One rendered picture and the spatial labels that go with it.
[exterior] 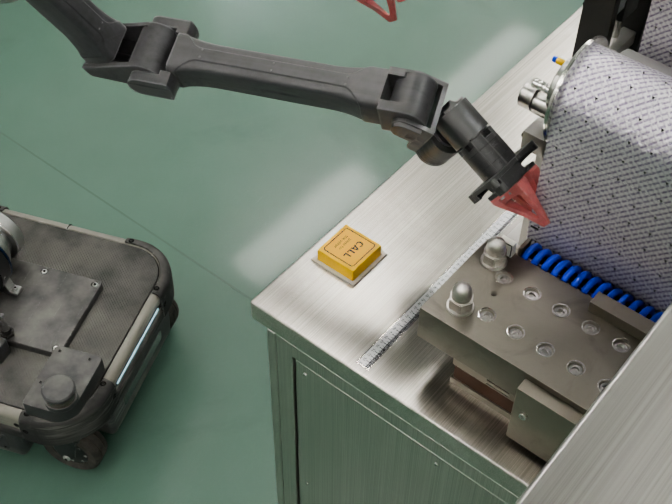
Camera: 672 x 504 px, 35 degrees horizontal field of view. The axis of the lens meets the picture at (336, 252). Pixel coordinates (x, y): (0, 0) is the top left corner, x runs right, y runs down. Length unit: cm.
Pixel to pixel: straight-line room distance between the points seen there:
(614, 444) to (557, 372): 80
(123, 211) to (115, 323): 63
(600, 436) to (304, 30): 306
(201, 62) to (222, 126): 171
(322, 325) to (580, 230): 39
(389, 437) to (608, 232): 44
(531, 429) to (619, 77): 45
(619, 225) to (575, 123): 15
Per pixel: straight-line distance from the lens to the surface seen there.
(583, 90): 134
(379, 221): 169
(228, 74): 149
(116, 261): 255
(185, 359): 265
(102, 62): 158
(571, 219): 145
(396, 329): 155
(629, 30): 185
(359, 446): 166
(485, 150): 144
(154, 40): 155
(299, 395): 168
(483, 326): 140
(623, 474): 56
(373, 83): 144
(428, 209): 171
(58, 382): 226
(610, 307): 143
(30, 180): 314
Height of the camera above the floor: 213
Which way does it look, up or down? 48 degrees down
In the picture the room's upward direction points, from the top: 1 degrees clockwise
